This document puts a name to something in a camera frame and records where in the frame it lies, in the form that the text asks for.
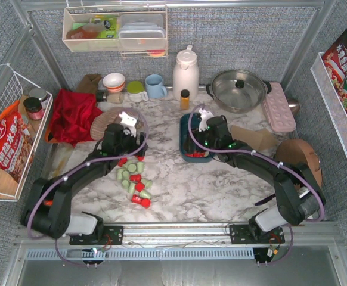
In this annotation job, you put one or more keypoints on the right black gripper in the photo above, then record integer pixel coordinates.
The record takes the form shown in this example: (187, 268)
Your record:
(195, 140)

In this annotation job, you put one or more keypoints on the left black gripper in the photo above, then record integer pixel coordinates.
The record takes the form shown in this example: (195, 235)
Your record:
(138, 144)

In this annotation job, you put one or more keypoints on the red coffee capsule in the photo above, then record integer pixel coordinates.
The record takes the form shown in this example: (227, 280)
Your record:
(139, 186)
(122, 161)
(145, 202)
(192, 155)
(136, 199)
(201, 155)
(135, 178)

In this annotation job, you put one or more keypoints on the striped pink brown towel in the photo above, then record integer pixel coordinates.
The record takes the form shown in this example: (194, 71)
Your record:
(101, 122)

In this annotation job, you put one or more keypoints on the teal plastic storage basket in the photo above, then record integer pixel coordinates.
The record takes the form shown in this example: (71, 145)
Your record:
(186, 144)

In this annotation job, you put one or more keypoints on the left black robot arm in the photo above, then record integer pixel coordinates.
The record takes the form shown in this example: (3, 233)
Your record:
(48, 207)

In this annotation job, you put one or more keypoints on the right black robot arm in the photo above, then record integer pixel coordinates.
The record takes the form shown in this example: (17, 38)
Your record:
(297, 193)

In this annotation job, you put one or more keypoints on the green coffee capsule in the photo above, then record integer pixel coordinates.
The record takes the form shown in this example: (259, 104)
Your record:
(145, 194)
(147, 183)
(120, 174)

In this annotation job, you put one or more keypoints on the right white mesh basket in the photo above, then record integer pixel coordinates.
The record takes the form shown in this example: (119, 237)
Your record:
(331, 100)

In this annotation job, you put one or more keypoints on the brown cardboard sheet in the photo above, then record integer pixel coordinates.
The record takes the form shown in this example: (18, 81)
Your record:
(260, 140)

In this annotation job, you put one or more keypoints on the glass grain shaker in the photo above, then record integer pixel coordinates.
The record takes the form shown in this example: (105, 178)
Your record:
(114, 98)

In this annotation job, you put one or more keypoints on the orange spice bottle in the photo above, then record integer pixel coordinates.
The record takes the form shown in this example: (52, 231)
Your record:
(185, 99)

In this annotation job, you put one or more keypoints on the steel pot with lid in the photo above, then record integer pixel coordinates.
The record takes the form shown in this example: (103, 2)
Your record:
(238, 91)

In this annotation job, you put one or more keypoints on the red cloth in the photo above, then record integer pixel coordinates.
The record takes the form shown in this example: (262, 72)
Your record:
(73, 114)

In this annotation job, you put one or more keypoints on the green lid sugar jar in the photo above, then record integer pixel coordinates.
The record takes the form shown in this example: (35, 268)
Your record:
(136, 92)

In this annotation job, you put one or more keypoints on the white orange striped bowl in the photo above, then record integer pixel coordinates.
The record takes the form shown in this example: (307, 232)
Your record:
(114, 82)

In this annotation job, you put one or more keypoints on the brown paper bag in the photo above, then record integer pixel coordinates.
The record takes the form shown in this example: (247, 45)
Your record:
(89, 84)

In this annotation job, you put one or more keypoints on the pink egg tray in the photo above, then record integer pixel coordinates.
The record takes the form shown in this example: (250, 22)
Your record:
(277, 110)

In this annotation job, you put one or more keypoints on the white thermos jug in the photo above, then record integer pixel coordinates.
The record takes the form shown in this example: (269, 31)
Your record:
(186, 74)

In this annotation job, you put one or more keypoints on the light blue mug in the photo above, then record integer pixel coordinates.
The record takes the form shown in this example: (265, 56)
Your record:
(155, 87)

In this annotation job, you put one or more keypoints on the round wooden board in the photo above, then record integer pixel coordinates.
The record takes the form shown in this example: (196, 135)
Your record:
(294, 151)

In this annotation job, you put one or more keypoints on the silver lid glass jar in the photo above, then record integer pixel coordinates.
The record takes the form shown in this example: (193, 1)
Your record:
(40, 94)

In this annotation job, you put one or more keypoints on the red lid glass jar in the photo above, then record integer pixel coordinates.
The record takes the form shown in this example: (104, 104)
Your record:
(33, 108)

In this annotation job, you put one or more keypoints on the red seasoning packet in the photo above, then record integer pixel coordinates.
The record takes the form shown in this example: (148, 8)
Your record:
(15, 142)

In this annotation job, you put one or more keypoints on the clear plastic food containers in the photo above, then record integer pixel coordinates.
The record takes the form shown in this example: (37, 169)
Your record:
(142, 32)

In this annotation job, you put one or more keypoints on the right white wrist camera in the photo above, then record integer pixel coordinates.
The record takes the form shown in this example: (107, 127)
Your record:
(205, 115)

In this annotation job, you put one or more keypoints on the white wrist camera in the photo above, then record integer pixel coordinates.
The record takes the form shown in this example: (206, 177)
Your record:
(129, 123)
(205, 115)

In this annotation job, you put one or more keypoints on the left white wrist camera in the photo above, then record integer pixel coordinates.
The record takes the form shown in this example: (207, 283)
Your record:
(129, 123)

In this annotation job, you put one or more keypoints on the cream wall basket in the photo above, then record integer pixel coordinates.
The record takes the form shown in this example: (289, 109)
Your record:
(80, 35)

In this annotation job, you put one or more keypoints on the left white wire basket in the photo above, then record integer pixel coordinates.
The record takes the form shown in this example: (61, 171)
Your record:
(13, 91)

